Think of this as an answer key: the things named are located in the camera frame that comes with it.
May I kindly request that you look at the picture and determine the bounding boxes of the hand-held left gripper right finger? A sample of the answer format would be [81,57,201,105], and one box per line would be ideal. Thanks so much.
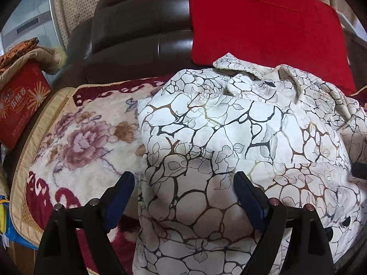
[233,171,335,275]

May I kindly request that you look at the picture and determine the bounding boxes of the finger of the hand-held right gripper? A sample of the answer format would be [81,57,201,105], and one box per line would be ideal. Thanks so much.
[352,163,367,180]

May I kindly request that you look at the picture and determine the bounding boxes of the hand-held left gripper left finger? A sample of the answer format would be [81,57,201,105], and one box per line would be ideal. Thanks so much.
[34,171,136,275]

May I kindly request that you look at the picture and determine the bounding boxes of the white crackle-print coat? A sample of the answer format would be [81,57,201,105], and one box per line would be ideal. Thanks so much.
[135,53,367,275]

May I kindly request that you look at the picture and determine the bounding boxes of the floral plush blanket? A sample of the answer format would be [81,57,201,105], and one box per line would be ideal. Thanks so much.
[10,74,175,275]

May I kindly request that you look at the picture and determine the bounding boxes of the blue and yellow package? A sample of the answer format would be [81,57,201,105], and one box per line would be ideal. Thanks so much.
[0,194,39,249]

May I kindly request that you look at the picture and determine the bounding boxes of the red gift box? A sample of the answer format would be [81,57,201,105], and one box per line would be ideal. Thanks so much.
[0,61,52,151]

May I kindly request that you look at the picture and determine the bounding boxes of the dark brown leather sofa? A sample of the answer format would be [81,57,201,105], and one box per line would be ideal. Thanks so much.
[64,0,195,86]

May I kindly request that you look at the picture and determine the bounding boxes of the red cushion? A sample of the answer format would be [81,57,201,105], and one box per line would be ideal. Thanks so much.
[186,0,357,96]

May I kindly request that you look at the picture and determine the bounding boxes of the orange patterned cloth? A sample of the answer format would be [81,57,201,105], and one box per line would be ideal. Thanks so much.
[0,37,39,70]

